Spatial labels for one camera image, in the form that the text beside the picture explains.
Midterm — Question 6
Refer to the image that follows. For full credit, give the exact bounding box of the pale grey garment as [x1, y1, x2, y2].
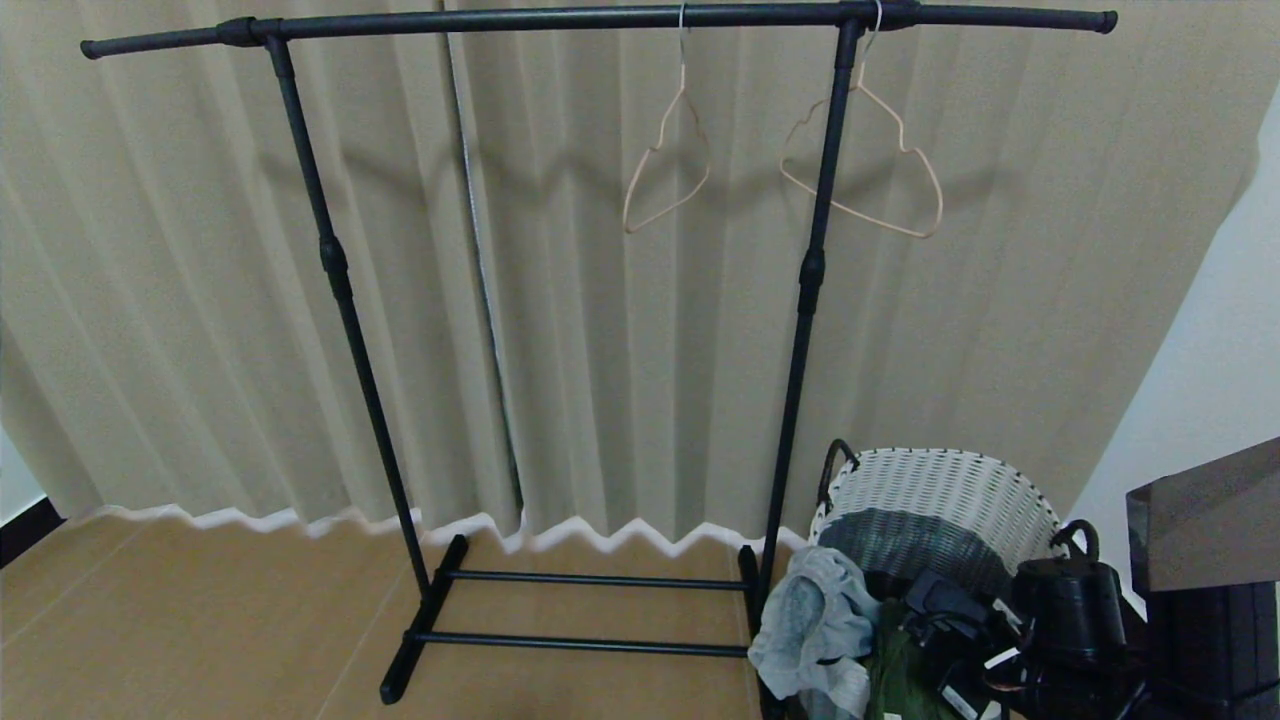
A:
[747, 545, 883, 719]

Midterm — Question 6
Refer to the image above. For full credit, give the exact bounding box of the beige curtain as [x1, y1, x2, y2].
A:
[0, 0, 1280, 561]

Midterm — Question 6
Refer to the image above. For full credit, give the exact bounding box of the white laundry basket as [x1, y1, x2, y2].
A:
[770, 438, 1103, 720]

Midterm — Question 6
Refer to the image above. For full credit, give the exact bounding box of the pink clothes hanger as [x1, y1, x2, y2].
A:
[622, 5, 713, 236]
[778, 0, 945, 241]

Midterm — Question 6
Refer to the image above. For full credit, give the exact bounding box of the green printed shirt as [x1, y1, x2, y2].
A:
[862, 598, 956, 720]

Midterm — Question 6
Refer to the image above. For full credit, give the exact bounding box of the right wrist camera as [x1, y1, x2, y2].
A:
[903, 568, 996, 641]

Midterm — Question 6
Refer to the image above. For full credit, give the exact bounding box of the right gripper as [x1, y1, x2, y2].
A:
[922, 630, 1013, 720]

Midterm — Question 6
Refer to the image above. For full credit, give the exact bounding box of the black clothes rack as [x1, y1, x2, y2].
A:
[80, 0, 1119, 706]

